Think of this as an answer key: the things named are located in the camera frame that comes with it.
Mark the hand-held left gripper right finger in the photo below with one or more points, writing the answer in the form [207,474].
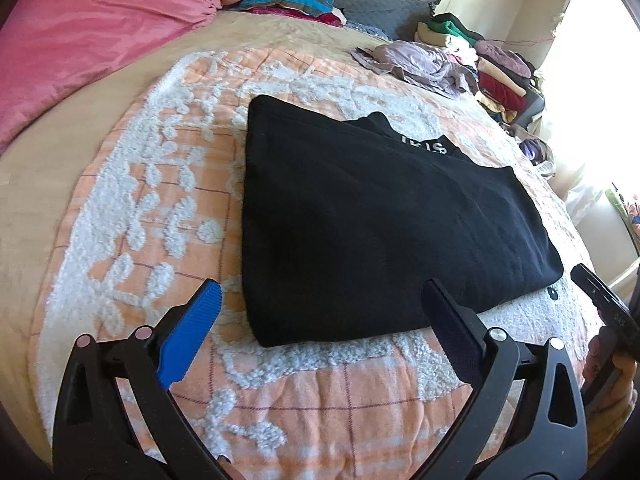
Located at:
[452,330]

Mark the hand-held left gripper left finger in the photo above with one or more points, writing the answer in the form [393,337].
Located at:
[192,332]

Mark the black sweatshirt with orange cuffs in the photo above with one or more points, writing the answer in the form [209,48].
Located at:
[375,220]

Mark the pile of folded clothes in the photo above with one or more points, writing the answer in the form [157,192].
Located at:
[500,80]

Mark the person's right hand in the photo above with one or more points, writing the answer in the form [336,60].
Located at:
[625,372]

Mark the orange and white tufted blanket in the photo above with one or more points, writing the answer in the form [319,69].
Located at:
[150,185]

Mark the purple and white cloth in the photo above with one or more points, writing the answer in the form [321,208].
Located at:
[537,152]

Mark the white curtain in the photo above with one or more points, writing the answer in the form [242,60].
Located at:
[590,85]

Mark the bed with beige sheet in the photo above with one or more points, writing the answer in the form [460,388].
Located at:
[75,125]

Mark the crumpled lilac garment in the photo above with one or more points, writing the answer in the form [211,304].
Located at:
[415,60]

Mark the blue patterned cloth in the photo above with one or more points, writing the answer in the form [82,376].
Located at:
[367,30]

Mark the pink duvet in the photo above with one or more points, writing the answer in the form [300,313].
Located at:
[75,35]

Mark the red and magenta cloth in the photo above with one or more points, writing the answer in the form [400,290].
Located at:
[310,16]

